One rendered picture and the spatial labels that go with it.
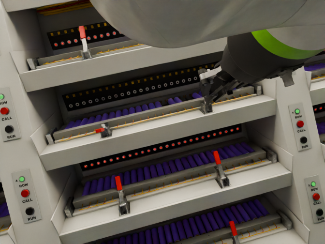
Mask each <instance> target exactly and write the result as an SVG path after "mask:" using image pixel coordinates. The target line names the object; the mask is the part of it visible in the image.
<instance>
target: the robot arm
mask: <svg viewBox="0 0 325 244"><path fill-rule="evenodd" d="M90 2H91V3H92V5H93V6H94V7H95V9H96V10H97V11H98V12H99V14H100V15H101V16H102V17H103V18H104V19H105V20H106V21H107V22H108V23H109V24H110V25H111V26H112V27H114V28H115V29H116V30H118V31H119V32H120V33H122V34H124V35H125V36H127V37H129V38H130V39H132V40H134V41H137V42H139V43H142V44H145V45H148V46H152V47H158V48H180V47H186V46H192V45H195V44H199V43H203V42H207V41H211V40H216V39H220V38H224V37H227V44H226V46H225V48H224V51H223V56H222V60H221V61H220V62H218V63H217V64H216V65H215V66H214V69H213V70H209V69H207V70H206V69H203V68H202V69H200V70H198V74H199V77H200V83H199V87H200V90H201V94H202V97H204V99H205V103H206V104H209V103H210V102H211V101H212V100H213V102H217V101H218V100H220V99H221V98H222V97H223V96H224V95H225V94H226V93H227V95H231V94H233V91H232V90H233V89H234V88H236V89H240V88H241V87H243V86H245V85H246V84H248V83H256V82H260V81H262V80H264V79H272V78H276V77H279V76H280V78H282V80H283V83H284V86H285V87H289V86H292V85H294V81H293V78H292V72H293V71H295V70H297V69H298V68H301V67H302V66H304V65H305V64H304V62H305V61H307V60H309V59H310V58H312V57H314V56H315V55H317V54H318V53H320V52H322V51H323V50H325V0H90Z"/></svg>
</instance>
